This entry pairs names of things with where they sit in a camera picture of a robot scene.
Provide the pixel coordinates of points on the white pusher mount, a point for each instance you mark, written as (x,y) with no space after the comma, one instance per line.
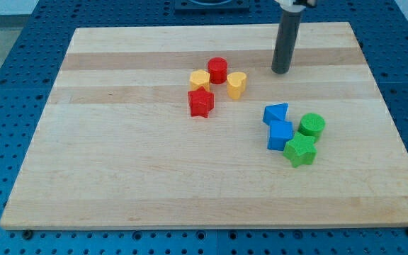
(296,6)

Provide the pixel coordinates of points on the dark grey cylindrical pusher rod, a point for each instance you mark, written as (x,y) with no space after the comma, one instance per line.
(285,41)

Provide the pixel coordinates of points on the blue triangle block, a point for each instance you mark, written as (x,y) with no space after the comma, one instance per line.
(275,112)

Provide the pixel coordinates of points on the yellow heart block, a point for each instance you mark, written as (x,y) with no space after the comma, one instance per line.
(236,84)

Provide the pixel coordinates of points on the red cylinder block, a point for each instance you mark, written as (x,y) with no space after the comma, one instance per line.
(217,68)

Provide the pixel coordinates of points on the green cylinder block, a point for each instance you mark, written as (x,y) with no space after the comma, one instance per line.
(313,125)

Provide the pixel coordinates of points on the blue cube block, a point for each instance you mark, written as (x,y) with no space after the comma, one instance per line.
(280,132)

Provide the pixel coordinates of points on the yellow pentagon block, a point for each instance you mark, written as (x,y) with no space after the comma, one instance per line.
(199,78)

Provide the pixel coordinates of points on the red star block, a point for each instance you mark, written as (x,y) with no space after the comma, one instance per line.
(201,102)

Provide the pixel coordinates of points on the green star block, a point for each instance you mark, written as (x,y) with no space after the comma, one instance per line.
(300,150)

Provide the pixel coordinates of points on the wooden board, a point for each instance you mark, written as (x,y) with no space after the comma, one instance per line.
(116,147)

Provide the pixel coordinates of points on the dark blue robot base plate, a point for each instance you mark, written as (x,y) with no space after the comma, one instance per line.
(187,6)

